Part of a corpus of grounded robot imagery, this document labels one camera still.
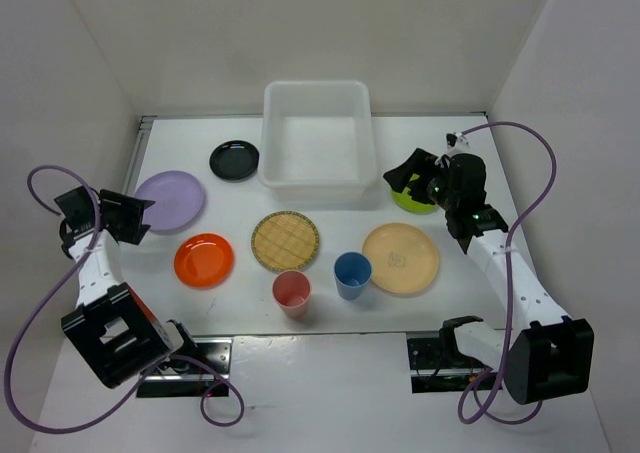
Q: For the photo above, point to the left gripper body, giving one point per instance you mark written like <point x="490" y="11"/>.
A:
<point x="99" y="207"/>

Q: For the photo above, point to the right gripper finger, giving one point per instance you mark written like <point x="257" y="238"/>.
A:
<point x="420" y="162"/>
<point x="418" y="190"/>

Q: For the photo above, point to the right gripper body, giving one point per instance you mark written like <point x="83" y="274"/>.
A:
<point x="440" y="191"/>

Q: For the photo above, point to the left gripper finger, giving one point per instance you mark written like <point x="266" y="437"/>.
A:
<point x="119" y="208"/>
<point x="126" y="228"/>

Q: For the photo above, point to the purple plate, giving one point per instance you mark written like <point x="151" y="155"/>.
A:
<point x="177" y="197"/>

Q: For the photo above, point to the beige plate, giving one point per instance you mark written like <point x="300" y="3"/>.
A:
<point x="404" y="259"/>

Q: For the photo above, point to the orange plate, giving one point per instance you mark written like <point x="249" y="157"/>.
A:
<point x="203" y="261"/>

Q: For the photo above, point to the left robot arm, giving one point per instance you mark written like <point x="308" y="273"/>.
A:
<point x="117" y="335"/>

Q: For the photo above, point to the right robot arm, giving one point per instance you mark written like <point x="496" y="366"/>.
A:
<point x="544" y="354"/>

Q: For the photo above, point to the white plastic bin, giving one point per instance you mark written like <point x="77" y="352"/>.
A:
<point x="317" y="143"/>

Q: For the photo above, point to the green plate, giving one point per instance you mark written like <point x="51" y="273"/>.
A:
<point x="407" y="203"/>

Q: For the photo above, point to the blue cup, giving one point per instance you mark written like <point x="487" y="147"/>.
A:
<point x="352" y="272"/>

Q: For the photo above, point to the black plate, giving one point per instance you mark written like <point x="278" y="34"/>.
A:
<point x="234" y="160"/>

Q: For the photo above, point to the round bamboo mat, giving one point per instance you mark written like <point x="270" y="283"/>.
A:
<point x="285" y="240"/>

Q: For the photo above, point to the pink cup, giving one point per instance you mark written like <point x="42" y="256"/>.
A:
<point x="291" y="290"/>

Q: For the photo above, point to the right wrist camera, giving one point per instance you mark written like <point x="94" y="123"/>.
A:
<point x="457" y="143"/>

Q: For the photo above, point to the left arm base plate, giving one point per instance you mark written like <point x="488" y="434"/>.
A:
<point x="189" y="380"/>

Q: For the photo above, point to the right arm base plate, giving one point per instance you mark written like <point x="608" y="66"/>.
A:
<point x="432" y="372"/>

